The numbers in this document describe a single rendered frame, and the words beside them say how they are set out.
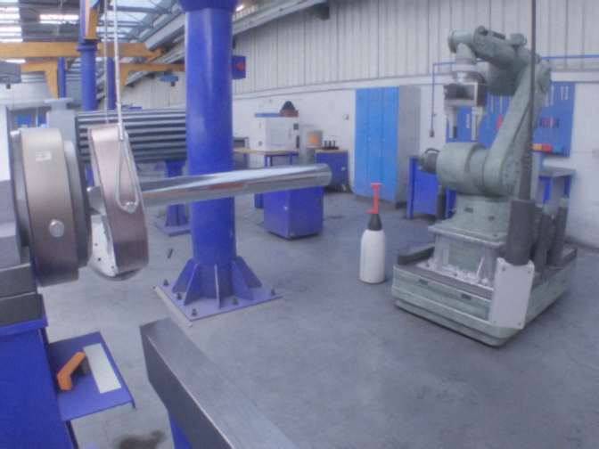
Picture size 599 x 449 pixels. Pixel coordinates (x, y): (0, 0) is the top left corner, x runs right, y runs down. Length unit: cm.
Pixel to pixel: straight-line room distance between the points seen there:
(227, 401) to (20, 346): 37
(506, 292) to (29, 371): 85
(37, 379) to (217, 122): 222
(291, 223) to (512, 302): 373
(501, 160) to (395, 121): 369
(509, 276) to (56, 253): 88
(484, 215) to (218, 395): 221
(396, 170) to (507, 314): 532
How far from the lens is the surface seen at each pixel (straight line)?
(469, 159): 255
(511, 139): 258
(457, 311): 261
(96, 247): 135
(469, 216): 266
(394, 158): 605
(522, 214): 75
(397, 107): 602
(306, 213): 448
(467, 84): 243
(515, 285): 79
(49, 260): 92
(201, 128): 276
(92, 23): 808
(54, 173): 90
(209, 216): 282
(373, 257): 328
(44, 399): 84
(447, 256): 276
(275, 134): 786
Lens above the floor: 126
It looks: 14 degrees down
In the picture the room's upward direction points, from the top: straight up
